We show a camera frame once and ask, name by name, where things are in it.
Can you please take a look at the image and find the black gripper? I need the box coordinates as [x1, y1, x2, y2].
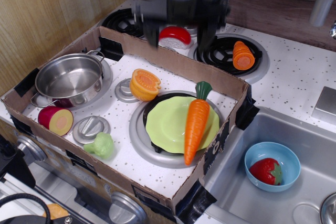
[132, 0, 229, 54]

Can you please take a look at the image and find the orange toy carrot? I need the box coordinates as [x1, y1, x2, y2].
[184, 81, 212, 166]

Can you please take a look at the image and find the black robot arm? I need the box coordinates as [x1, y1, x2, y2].
[132, 0, 230, 53]

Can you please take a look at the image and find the orange toy carrot slice piece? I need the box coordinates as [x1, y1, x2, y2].
[233, 40, 255, 71]

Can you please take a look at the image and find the green plastic plate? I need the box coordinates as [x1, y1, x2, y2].
[145, 95, 220, 154]

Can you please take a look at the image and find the black burner under plate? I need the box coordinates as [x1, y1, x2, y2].
[142, 92, 211, 154]

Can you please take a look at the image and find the red white toy sushi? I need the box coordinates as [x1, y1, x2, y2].
[159, 26, 192, 49]

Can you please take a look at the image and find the black burner coil back left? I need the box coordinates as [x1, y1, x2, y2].
[98, 8, 144, 38]

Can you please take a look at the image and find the orange toy pumpkin half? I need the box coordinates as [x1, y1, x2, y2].
[129, 69, 161, 102]

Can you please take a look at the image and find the silver stove knob middle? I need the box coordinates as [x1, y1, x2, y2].
[114, 78, 139, 103]

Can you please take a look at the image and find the silver stove knob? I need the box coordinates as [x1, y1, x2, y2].
[72, 116, 111, 145]
[114, 78, 139, 103]

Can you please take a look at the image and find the stainless steel pot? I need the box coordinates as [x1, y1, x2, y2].
[30, 50, 105, 108]

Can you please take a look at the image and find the green toy broccoli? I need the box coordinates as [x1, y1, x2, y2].
[83, 132, 114, 159]

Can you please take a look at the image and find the silver stove knob front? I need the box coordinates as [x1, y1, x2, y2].
[72, 116, 111, 145]

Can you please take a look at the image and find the grey faucet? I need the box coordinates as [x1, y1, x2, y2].
[309, 0, 334, 27]

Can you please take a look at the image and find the red yellow toy fruit half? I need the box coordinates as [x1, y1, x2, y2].
[38, 106, 74, 136]

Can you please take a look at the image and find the red toy strawberry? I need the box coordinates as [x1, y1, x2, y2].
[249, 158, 282, 186]

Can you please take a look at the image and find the cardboard fence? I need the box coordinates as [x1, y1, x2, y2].
[3, 27, 254, 223]

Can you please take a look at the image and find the blue plastic bowl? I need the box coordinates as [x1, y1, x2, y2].
[244, 142, 301, 193]

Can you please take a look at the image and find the silver sink basin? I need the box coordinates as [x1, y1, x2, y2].
[205, 108, 335, 223]

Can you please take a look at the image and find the silver oven knob right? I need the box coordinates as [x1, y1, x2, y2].
[109, 191, 147, 224]

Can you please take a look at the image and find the silver oven knob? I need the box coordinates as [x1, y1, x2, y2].
[109, 191, 147, 224]
[17, 135, 47, 165]

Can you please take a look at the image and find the silver oven knob left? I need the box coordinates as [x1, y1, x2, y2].
[17, 135, 47, 165]

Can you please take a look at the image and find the yellow toy piece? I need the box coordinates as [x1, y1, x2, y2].
[47, 203, 69, 220]

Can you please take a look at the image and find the black cable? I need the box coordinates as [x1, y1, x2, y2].
[0, 193, 51, 224]

